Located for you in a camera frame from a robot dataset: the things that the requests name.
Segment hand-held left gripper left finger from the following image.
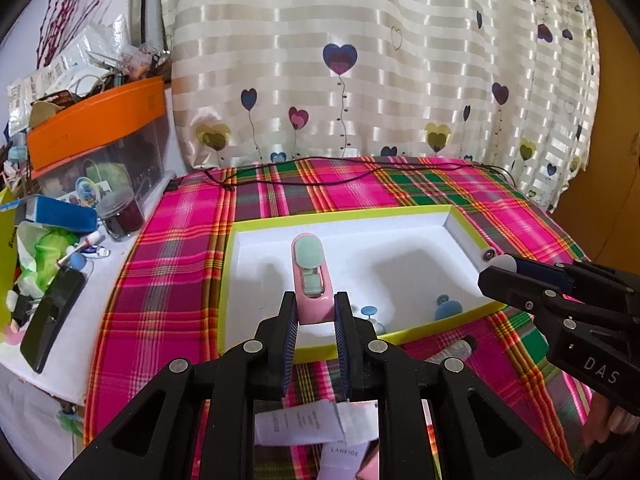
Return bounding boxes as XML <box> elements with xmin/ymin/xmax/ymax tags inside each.
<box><xmin>59</xmin><ymin>291</ymin><xmax>300</xmax><ymax>480</ymax></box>

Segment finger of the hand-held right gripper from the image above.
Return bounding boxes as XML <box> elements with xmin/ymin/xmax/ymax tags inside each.
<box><xmin>477</xmin><ymin>266</ymin><xmax>596</xmax><ymax>331</ymax></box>
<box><xmin>510</xmin><ymin>256</ymin><xmax>640</xmax><ymax>301</ymax></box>

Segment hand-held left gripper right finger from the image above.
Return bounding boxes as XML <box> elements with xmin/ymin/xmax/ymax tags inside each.
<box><xmin>334</xmin><ymin>291</ymin><xmax>576</xmax><ymax>480</ymax></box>

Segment white round puff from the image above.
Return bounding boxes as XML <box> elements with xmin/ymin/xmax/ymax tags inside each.
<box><xmin>480</xmin><ymin>247</ymin><xmax>521</xmax><ymax>273</ymax></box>

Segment small blue round puff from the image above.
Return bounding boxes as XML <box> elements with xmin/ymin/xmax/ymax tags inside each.
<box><xmin>361</xmin><ymin>305</ymin><xmax>386</xmax><ymax>333</ymax></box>

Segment white paper leaflet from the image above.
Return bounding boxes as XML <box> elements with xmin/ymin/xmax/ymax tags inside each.
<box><xmin>255</xmin><ymin>400</ymin><xmax>346</xmax><ymax>446</ymax></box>

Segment yellow-green cardboard box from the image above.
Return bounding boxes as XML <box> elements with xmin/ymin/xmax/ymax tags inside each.
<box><xmin>217</xmin><ymin>204</ymin><xmax>506</xmax><ymax>365</ymax></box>

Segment white cream tube black cap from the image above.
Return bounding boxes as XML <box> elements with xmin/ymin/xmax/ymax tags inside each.
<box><xmin>425</xmin><ymin>337</ymin><xmax>477</xmax><ymax>366</ymax></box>

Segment person's right hand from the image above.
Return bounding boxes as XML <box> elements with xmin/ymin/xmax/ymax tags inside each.
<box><xmin>582</xmin><ymin>400</ymin><xmax>640</xmax><ymax>437</ymax></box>

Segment pink green plaid blanket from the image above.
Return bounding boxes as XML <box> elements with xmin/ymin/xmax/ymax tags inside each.
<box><xmin>82</xmin><ymin>156</ymin><xmax>601</xmax><ymax>480</ymax></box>

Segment brown wooden cabinet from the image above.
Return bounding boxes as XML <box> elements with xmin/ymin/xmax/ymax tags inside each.
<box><xmin>550</xmin><ymin>0</ymin><xmax>640</xmax><ymax>266</ymax></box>

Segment glass jar dark contents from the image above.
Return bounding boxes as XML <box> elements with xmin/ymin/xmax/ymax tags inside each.
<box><xmin>97</xmin><ymin>185</ymin><xmax>146</xmax><ymax>242</ymax></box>

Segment small white ointment tube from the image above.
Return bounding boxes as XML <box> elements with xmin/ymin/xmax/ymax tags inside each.
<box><xmin>75</xmin><ymin>232</ymin><xmax>111</xmax><ymax>259</ymax></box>

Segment heart-print striped curtain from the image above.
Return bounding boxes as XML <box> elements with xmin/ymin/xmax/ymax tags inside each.
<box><xmin>160</xmin><ymin>0</ymin><xmax>601</xmax><ymax>213</ymax></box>

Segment black smartphone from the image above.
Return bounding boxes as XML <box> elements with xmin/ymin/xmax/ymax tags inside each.
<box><xmin>20</xmin><ymin>267</ymin><xmax>87</xmax><ymax>373</ymax></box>

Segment green plastic bag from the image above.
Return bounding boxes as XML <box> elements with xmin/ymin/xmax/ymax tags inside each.
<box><xmin>16</xmin><ymin>221</ymin><xmax>81</xmax><ymax>301</ymax></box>

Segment blue cardboard box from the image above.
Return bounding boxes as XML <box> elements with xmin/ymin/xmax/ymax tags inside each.
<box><xmin>15</xmin><ymin>195</ymin><xmax>98</xmax><ymax>233</ymax></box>

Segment clear storage box orange lid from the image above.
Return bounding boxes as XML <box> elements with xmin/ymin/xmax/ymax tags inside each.
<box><xmin>25</xmin><ymin>77</ymin><xmax>168</xmax><ymax>211</ymax></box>

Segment yellow-green box lid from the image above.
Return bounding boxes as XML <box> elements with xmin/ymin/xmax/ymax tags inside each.
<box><xmin>0</xmin><ymin>187</ymin><xmax>18</xmax><ymax>346</ymax></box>

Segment pile of packets and clutter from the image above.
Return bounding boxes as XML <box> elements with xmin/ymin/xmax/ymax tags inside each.
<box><xmin>7</xmin><ymin>22</ymin><xmax>171</xmax><ymax>126</ymax></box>

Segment red decorative branches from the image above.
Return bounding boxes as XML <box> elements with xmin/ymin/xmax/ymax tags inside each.
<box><xmin>35</xmin><ymin>0</ymin><xmax>136</xmax><ymax>68</ymax></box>

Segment black cable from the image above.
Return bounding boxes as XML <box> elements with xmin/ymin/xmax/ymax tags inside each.
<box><xmin>167</xmin><ymin>157</ymin><xmax>521</xmax><ymax>193</ymax></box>

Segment grey metal frame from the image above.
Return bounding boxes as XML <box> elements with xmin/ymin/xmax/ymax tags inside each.
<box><xmin>131</xmin><ymin>0</ymin><xmax>166</xmax><ymax>53</ymax></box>

